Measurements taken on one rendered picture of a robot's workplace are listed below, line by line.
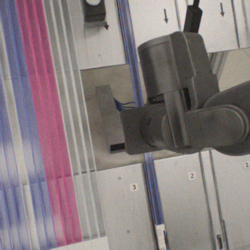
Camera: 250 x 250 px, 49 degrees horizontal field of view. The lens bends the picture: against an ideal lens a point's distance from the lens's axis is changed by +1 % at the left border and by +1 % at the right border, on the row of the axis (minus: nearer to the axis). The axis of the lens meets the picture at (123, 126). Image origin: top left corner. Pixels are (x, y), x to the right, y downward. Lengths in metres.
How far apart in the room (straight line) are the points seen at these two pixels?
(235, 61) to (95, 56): 1.98
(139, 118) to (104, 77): 0.67
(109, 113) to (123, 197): 0.39
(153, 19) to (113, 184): 0.30
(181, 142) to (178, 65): 0.08
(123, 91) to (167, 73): 0.70
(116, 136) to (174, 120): 0.50
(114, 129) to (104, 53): 0.34
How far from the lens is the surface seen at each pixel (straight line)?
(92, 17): 0.48
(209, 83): 0.30
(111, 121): 0.81
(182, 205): 0.53
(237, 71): 2.29
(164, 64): 0.29
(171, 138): 0.29
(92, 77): 1.05
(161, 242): 0.52
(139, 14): 0.53
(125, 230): 0.52
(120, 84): 1.01
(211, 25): 0.57
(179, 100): 0.29
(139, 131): 0.38
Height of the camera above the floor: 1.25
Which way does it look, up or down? 48 degrees down
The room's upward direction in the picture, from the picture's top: straight up
